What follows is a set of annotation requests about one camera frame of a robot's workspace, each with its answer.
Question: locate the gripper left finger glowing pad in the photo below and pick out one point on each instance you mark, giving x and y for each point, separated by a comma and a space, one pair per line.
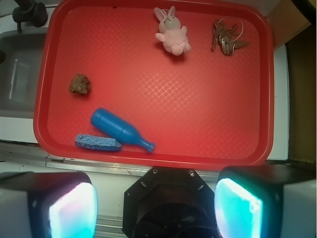
47, 205

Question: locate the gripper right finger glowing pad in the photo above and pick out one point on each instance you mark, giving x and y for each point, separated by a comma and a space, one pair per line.
267, 201

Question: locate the brown rock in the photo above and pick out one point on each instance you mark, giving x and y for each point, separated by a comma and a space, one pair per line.
80, 84

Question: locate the blue sponge piece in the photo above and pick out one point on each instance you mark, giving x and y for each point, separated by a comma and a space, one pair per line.
97, 143

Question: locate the blue plastic bottle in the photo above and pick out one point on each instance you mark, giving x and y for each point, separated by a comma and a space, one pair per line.
119, 129

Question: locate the grey sink basin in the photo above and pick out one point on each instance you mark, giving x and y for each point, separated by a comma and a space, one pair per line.
19, 72

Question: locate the red plastic tray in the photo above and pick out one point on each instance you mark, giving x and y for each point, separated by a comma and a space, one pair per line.
202, 109

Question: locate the bunch of metal keys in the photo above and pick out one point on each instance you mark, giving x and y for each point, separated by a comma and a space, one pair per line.
228, 38

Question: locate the pink plush bunny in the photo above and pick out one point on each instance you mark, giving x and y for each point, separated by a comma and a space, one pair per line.
171, 33

